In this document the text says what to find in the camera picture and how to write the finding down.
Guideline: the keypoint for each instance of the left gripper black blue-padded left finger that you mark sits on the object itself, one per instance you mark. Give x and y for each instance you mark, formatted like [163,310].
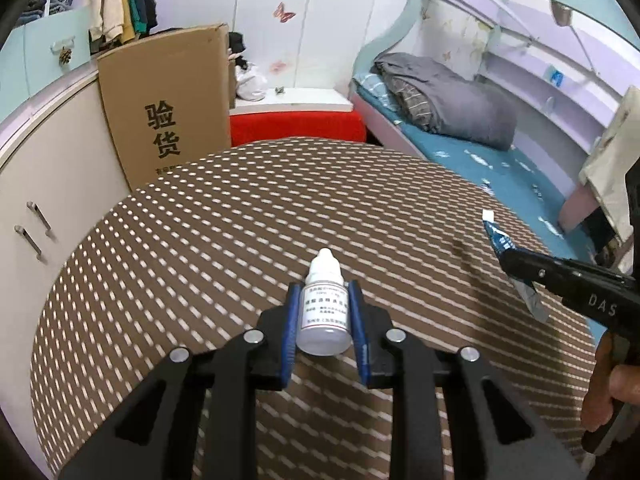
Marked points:
[186,397]

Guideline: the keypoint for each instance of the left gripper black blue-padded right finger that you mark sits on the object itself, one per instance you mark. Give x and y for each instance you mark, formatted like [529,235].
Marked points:
[493,433]

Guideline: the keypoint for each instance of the blue white tube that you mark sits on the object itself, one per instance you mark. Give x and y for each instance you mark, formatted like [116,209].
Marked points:
[500,243]

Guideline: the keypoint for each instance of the white dropper bottle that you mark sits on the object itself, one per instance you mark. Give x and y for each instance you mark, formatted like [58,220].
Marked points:
[323,321]

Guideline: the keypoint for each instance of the right hand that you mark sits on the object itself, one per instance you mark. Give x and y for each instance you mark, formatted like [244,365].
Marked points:
[608,382]

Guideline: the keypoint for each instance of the teal bed mattress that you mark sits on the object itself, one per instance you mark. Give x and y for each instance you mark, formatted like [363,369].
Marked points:
[509,176]

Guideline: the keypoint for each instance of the beige hanging shirt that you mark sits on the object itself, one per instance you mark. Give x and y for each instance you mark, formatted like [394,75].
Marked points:
[601,181]

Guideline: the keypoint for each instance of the brown dotted tablecloth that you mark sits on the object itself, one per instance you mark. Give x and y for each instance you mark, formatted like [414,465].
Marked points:
[195,257]

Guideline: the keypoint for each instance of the grey folded quilt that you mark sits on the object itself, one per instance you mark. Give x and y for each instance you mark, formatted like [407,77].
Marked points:
[439,101]

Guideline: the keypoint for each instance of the tall cardboard box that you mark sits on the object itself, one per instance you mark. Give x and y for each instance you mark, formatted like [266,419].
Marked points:
[166,99]

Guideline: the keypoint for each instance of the red storage bench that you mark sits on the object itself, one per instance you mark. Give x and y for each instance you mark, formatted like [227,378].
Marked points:
[289,111]

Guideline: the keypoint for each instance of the white plastic bag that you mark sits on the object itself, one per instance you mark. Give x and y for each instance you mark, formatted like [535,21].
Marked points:
[251,84]

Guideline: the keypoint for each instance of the teal drawer unit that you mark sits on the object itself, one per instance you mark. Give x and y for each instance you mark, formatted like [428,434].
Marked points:
[39,53]

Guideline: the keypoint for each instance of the hanging clothes bundle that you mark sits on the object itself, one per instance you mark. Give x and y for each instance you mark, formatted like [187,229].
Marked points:
[121,21]

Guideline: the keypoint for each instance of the white cabinet with handles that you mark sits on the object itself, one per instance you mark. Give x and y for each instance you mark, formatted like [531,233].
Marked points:
[59,175]

